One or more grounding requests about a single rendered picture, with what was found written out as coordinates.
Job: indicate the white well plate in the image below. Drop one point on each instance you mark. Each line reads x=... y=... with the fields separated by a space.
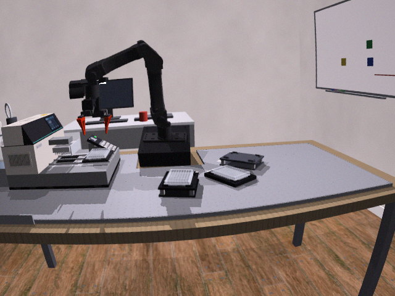
x=179 y=177
x=97 y=153
x=230 y=172

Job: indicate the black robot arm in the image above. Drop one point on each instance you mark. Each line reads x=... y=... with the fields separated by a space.
x=154 y=65

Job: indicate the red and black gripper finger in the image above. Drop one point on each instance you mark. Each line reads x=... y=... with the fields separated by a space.
x=106 y=121
x=81 y=122

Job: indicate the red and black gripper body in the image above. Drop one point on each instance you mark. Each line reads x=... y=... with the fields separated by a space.
x=100 y=113

